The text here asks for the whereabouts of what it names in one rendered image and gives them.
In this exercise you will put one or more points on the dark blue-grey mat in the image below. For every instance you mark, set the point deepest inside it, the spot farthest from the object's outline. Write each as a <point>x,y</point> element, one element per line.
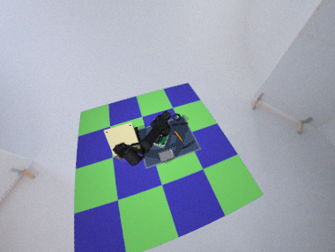
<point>152,157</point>

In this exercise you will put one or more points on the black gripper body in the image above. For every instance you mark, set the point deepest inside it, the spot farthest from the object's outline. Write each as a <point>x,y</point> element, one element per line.
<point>157,140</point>

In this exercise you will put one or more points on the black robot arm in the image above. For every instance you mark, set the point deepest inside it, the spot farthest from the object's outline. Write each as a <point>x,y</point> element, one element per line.
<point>159,125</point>

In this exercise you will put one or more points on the green circuit board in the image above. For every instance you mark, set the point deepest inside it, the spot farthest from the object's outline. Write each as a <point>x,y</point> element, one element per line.
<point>163,140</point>

